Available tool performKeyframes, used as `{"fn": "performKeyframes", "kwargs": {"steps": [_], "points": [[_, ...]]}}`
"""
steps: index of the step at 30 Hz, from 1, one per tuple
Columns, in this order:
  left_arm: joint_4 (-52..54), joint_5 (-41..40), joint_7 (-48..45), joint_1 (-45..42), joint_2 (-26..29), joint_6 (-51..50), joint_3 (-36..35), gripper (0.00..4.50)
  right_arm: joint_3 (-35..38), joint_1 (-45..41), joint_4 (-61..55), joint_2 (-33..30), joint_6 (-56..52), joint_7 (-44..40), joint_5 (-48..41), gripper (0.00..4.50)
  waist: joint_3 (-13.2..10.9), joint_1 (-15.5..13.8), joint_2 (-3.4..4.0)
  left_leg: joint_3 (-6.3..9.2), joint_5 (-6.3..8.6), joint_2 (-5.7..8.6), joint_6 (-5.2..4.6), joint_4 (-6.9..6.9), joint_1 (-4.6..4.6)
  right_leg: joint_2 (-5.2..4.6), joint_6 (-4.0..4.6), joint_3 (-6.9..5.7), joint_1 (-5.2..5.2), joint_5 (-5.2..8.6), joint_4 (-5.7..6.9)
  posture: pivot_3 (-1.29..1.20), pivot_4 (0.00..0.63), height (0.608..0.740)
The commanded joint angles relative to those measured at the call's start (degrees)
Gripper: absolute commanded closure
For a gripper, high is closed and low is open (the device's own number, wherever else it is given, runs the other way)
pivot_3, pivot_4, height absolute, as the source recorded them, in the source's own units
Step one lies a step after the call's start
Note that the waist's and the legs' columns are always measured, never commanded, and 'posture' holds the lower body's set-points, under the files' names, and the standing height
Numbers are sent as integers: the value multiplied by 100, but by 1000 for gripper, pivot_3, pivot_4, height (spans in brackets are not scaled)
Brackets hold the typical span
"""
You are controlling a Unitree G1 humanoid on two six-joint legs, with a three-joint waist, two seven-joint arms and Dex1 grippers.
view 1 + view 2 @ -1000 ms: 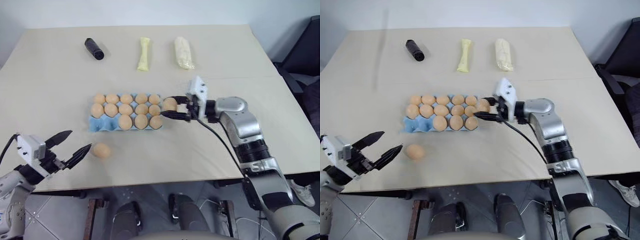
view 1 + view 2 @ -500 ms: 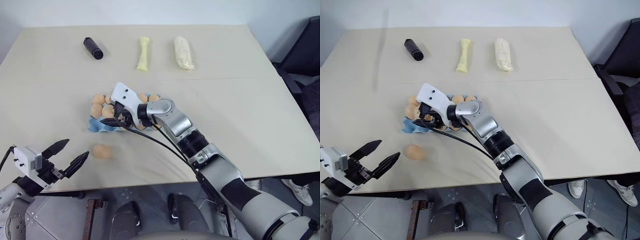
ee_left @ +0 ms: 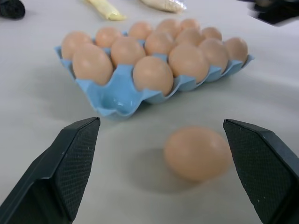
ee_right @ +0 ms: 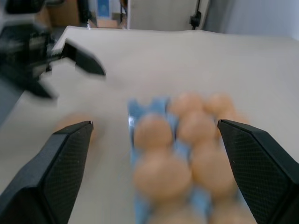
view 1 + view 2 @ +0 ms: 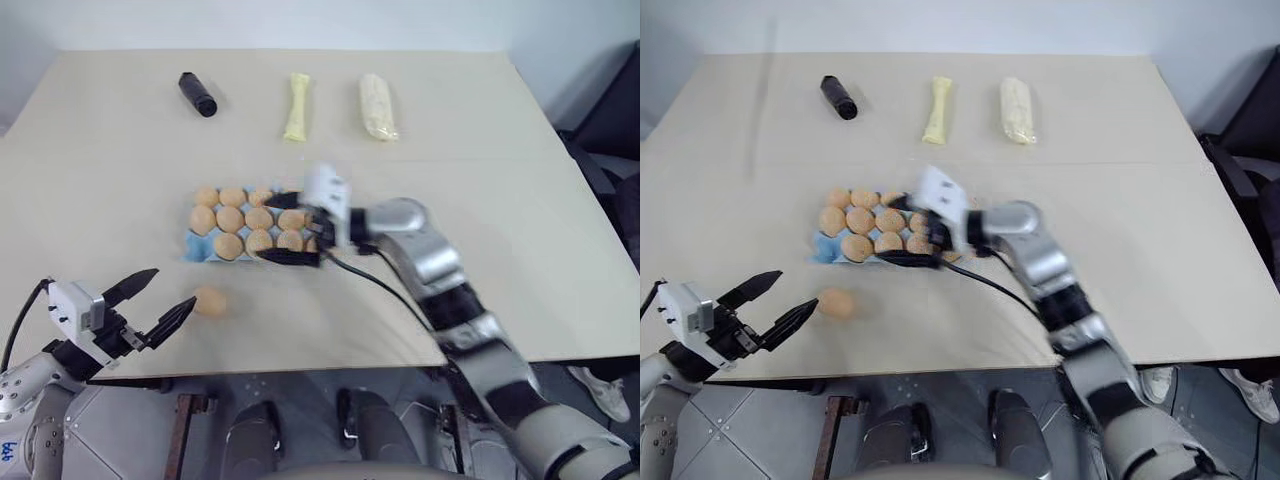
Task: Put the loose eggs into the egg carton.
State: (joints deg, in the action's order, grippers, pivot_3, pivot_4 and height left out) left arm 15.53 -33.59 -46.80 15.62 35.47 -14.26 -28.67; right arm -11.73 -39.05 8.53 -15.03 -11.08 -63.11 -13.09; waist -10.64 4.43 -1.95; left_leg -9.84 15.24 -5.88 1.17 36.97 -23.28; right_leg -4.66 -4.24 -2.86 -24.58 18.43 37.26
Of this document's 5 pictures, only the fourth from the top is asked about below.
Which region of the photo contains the blue and white box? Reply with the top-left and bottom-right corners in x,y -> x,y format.
97,0 -> 111,19

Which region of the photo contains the brown cardboard box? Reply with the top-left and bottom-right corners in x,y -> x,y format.
38,0 -> 80,27

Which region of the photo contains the black pole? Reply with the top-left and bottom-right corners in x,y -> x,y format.
77,0 -> 91,24

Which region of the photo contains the blue egg carton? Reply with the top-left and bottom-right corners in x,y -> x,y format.
127,96 -> 243,224

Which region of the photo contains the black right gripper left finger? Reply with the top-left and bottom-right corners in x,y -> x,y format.
0,120 -> 94,224

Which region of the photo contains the brown egg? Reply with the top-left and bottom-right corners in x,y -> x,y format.
191,144 -> 237,199
171,92 -> 206,117
205,93 -> 235,117
135,113 -> 175,150
179,111 -> 217,146
209,198 -> 256,224
150,203 -> 211,224
132,151 -> 192,203
55,113 -> 98,143

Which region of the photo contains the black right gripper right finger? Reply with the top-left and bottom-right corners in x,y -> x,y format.
217,119 -> 299,224

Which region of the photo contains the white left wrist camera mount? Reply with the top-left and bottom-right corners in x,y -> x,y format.
0,10 -> 36,28

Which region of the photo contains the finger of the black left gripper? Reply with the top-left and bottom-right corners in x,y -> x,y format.
13,76 -> 57,100
62,39 -> 107,77

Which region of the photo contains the black cable with plug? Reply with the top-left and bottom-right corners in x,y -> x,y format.
189,0 -> 203,30

